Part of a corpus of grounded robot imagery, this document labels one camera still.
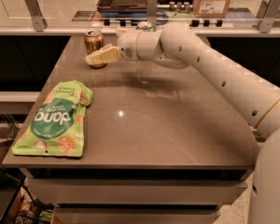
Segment green soda can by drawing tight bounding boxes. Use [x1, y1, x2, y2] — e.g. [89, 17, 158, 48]
[136, 21, 154, 32]

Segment cardboard box with label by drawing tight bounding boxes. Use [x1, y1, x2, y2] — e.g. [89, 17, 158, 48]
[192, 0, 231, 18]

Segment middle metal glass bracket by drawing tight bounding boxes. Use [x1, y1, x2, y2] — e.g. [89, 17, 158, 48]
[147, 0, 158, 26]

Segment orange soda can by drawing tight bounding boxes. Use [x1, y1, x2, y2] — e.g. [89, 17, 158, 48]
[84, 29, 106, 68]

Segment right metal glass bracket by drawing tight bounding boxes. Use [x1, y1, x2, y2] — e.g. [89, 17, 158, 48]
[257, 0, 280, 34]

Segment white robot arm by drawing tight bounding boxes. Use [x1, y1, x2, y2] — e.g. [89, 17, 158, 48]
[86, 22, 280, 224]

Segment metal glass bracket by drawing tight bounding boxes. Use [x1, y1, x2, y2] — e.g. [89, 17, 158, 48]
[24, 0, 48, 32]
[147, 0, 158, 26]
[257, 0, 280, 34]

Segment table drawer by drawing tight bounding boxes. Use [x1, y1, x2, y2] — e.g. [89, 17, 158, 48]
[54, 208, 220, 224]
[28, 178, 247, 205]

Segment upper table drawer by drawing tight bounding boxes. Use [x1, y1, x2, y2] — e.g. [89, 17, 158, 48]
[28, 178, 247, 205]

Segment lower table drawer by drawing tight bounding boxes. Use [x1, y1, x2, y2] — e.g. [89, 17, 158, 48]
[54, 208, 220, 224]

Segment green snack bag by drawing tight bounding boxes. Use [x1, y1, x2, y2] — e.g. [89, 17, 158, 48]
[12, 80, 93, 158]

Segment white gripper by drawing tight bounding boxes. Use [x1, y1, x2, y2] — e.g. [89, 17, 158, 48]
[85, 28, 140, 65]

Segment snack box under table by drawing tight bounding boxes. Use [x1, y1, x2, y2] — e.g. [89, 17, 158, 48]
[2, 189, 53, 224]

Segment left metal glass bracket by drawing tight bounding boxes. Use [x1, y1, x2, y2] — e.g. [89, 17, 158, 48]
[24, 0, 48, 32]

